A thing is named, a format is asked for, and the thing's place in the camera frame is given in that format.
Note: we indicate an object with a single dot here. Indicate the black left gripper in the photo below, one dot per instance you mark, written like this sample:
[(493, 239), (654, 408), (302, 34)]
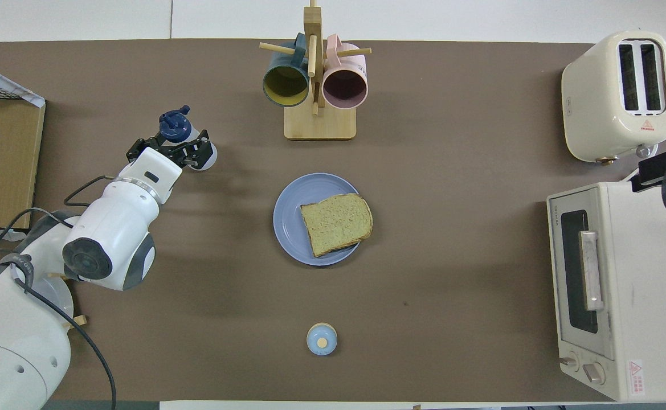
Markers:
[(173, 152)]

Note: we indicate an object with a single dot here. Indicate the translucent bottle with blue cap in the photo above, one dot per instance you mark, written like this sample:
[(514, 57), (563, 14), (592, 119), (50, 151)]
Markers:
[(174, 128)]

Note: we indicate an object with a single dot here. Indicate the toasted bread slice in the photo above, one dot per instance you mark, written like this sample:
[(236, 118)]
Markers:
[(335, 225)]

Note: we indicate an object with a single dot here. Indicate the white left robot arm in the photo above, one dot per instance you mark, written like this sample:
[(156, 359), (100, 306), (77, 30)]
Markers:
[(116, 228)]

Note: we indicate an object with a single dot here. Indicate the blue round plate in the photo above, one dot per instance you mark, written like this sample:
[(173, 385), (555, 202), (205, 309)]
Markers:
[(287, 216)]

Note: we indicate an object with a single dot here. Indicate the wooden plate rack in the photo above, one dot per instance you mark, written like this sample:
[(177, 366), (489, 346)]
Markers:
[(79, 320)]

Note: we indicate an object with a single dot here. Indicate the cream two-slot toaster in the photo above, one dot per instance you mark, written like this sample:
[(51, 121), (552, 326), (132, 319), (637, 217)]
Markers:
[(589, 102)]

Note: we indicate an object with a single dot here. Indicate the white toaster oven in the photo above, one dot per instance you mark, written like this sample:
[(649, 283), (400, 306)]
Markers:
[(652, 285)]

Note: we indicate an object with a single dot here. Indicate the dark teal mug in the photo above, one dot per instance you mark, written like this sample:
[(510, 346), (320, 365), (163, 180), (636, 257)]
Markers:
[(286, 85)]

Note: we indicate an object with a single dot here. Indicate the wooden mug tree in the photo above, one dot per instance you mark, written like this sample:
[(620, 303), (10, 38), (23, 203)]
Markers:
[(319, 125)]

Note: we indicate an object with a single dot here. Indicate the white checked cloth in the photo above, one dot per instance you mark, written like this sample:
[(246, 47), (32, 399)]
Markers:
[(2, 82)]

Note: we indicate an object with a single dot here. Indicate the pink mug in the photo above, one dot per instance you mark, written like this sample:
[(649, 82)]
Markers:
[(344, 88)]

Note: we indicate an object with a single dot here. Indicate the brown table mat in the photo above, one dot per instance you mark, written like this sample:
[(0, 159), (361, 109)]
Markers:
[(452, 171)]

